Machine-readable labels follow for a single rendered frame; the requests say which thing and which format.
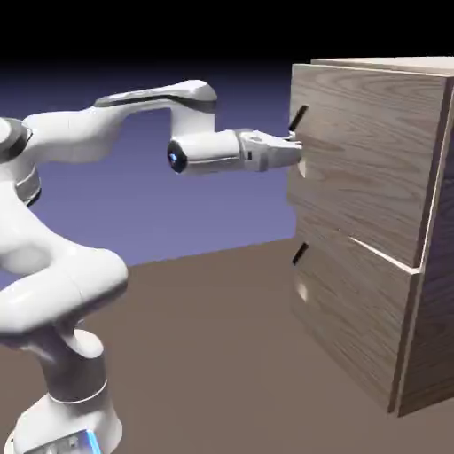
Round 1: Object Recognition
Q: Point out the dark curved door handle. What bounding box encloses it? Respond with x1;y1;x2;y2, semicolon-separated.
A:
291;241;309;303
287;105;309;179

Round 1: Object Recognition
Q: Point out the small wood cabinet door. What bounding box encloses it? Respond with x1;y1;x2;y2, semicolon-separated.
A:
290;208;422;415

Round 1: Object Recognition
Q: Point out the large wood cabinet door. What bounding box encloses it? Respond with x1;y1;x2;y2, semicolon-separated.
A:
286;62;449;270

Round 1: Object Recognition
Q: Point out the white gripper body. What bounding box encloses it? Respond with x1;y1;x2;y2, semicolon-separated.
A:
262;136;303;172

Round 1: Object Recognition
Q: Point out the light wood cabinet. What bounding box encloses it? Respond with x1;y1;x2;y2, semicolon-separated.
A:
286;56;454;419

